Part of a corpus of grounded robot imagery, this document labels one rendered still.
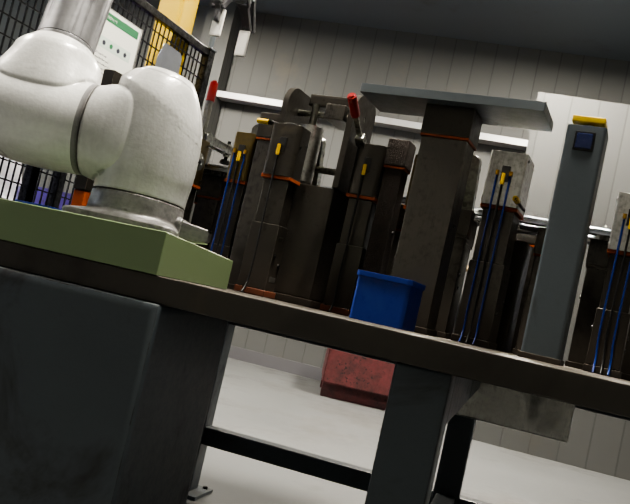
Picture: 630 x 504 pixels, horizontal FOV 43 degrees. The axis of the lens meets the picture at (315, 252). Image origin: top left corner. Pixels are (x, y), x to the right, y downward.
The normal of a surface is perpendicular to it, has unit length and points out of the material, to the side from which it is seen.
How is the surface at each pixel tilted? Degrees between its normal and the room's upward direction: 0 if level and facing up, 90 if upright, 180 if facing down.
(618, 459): 90
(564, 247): 90
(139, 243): 90
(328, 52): 90
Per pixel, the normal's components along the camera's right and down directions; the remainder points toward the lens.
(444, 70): -0.24, -0.11
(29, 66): 0.04, -0.38
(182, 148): 0.74, 0.07
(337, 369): 0.00, -0.07
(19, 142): -0.16, 0.57
